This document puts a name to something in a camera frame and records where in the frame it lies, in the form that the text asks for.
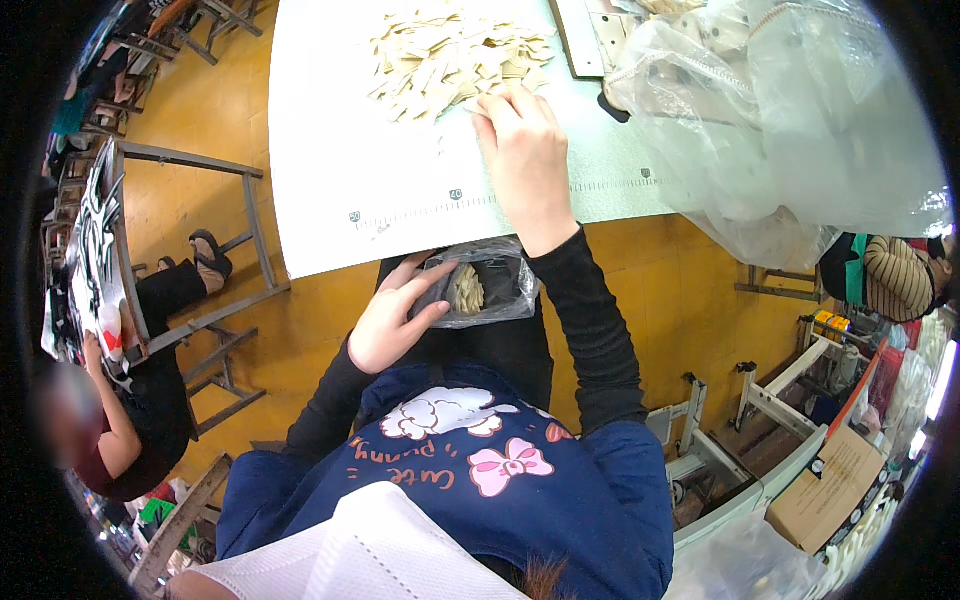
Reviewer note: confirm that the grey metal table frame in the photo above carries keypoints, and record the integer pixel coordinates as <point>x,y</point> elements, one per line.
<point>251,217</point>

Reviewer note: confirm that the bundle of beige pieces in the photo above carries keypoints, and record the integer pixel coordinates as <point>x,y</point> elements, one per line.
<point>466,289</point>

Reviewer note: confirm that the row of metal stools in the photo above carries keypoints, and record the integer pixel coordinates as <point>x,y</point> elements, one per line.
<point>135,67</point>

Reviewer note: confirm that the brown table frame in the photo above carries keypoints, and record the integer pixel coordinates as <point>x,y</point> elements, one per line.
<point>780,289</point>

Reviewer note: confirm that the brown cardboard box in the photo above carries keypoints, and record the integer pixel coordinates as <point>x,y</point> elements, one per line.
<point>829,487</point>

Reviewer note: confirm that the wooden plank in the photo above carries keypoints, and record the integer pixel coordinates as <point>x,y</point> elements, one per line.
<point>180,525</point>

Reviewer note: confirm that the heap of white bagged goods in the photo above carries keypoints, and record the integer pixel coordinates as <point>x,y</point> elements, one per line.
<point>911,382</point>

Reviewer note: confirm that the grey metal stool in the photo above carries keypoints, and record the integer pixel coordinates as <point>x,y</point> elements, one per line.
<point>221,382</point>

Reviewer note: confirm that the white sewing machine table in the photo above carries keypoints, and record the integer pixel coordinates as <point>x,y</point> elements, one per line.
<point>757,450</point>

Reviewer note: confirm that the black white patterned fabric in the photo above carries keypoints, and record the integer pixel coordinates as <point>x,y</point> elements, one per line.
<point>94,255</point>

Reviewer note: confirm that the crumpled clear plastic bag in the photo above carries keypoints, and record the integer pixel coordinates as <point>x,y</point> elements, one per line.
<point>742,566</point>

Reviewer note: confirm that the person's left hand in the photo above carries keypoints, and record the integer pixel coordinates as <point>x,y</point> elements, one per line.
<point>382,330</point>

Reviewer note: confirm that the small clear plastic bag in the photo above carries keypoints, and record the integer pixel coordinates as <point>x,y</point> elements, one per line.
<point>506,289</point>

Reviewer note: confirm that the person's body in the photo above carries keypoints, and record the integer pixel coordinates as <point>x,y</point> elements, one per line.
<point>480,487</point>

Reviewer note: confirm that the person's right hand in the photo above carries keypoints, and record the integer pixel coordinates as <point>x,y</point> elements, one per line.
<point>529,165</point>

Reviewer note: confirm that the large clear plastic bag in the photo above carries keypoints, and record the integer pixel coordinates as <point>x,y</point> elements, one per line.
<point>780,127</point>

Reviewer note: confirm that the black flat object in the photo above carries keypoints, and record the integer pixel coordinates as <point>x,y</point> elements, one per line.
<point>611,109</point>

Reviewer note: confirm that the pile of beige cut pieces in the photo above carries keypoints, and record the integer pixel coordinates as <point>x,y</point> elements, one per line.
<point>450,52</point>

